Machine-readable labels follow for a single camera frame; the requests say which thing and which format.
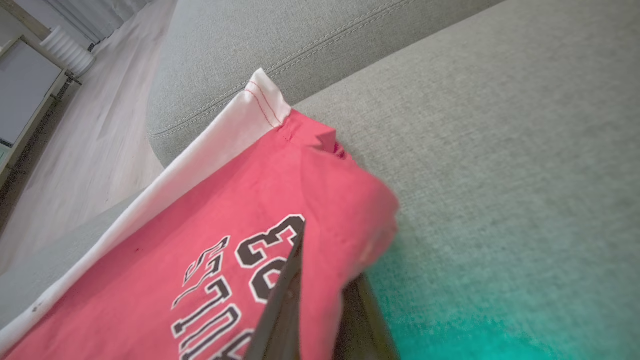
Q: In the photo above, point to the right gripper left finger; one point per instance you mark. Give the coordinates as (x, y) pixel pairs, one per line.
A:
(280, 330)

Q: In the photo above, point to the large grey fabric sofa seat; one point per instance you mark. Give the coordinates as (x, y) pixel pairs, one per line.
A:
(500, 150)

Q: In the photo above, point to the red shorts with white band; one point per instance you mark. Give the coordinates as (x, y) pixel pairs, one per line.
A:
(200, 210)

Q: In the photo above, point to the white ribbed cylinder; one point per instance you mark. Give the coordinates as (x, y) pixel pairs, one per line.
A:
(67, 52)

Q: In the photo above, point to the grey sofa cushion with seam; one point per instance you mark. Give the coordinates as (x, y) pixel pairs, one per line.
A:
(275, 35)

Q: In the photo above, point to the white pleated curtain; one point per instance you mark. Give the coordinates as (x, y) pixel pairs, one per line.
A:
(100, 15)

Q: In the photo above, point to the white cabinet with wood frame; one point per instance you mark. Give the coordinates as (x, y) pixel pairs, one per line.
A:
(25, 85)

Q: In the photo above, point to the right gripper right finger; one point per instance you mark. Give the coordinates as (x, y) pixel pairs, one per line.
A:
(365, 330)

